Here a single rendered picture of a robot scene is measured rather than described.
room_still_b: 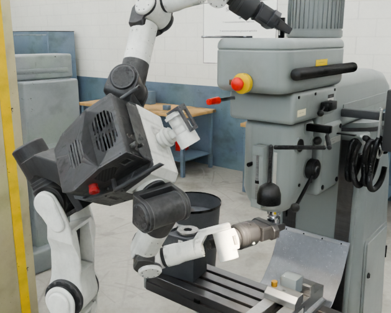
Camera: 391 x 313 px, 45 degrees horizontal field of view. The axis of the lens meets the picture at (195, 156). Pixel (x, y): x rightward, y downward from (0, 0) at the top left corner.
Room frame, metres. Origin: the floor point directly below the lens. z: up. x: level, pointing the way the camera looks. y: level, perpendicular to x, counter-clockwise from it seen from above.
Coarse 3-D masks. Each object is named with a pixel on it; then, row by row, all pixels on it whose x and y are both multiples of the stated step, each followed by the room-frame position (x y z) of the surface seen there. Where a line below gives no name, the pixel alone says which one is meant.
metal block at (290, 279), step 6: (282, 276) 1.52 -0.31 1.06; (288, 276) 1.52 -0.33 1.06; (294, 276) 1.52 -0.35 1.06; (300, 276) 1.52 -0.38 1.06; (282, 282) 1.52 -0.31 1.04; (288, 282) 1.51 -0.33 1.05; (294, 282) 1.49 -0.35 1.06; (300, 282) 1.51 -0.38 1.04; (294, 288) 1.49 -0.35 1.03; (300, 288) 1.52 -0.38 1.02
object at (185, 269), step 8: (176, 224) 1.87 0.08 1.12; (176, 232) 1.81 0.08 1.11; (184, 232) 1.78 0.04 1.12; (192, 232) 1.78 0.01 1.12; (168, 240) 1.79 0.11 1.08; (176, 240) 1.77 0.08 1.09; (184, 240) 1.75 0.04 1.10; (184, 264) 1.75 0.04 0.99; (192, 264) 1.73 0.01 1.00; (200, 264) 1.79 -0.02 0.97; (168, 272) 1.79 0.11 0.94; (176, 272) 1.77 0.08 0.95; (184, 272) 1.75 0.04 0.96; (192, 272) 1.73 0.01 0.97; (200, 272) 1.79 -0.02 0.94; (192, 280) 1.73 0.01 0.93
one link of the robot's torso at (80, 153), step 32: (96, 128) 1.45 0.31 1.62; (128, 128) 1.31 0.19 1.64; (160, 128) 1.48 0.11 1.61; (64, 160) 1.37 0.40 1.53; (96, 160) 1.26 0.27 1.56; (128, 160) 1.26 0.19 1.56; (160, 160) 1.35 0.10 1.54; (64, 192) 1.33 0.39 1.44; (96, 192) 1.29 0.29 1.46; (128, 192) 1.32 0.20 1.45
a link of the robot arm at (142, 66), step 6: (126, 60) 1.56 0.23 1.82; (132, 60) 1.56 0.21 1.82; (138, 60) 1.56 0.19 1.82; (144, 60) 1.57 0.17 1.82; (138, 66) 1.55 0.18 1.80; (144, 66) 1.56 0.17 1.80; (138, 72) 1.54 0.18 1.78; (144, 72) 1.56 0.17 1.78; (144, 78) 1.56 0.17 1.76; (144, 84) 1.57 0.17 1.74; (138, 90) 1.51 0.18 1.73; (144, 90) 1.56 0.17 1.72; (138, 96) 1.54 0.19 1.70; (144, 96) 1.57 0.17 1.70
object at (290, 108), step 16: (240, 96) 1.52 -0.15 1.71; (256, 96) 1.49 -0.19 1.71; (272, 96) 1.45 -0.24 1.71; (288, 96) 1.42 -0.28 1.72; (304, 96) 1.46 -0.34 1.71; (320, 96) 1.55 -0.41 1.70; (240, 112) 1.52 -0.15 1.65; (256, 112) 1.48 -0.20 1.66; (272, 112) 1.45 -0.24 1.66; (288, 112) 1.42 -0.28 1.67; (304, 112) 1.46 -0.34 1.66
